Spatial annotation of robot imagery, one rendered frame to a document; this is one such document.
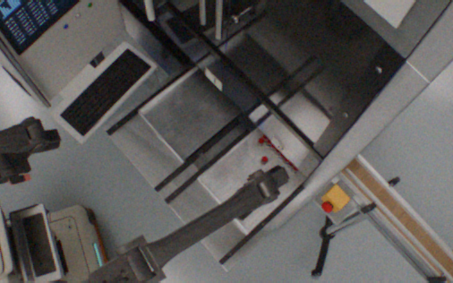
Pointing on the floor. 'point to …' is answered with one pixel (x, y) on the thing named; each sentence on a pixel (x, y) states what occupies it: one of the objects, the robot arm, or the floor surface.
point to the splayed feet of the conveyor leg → (322, 251)
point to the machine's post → (399, 90)
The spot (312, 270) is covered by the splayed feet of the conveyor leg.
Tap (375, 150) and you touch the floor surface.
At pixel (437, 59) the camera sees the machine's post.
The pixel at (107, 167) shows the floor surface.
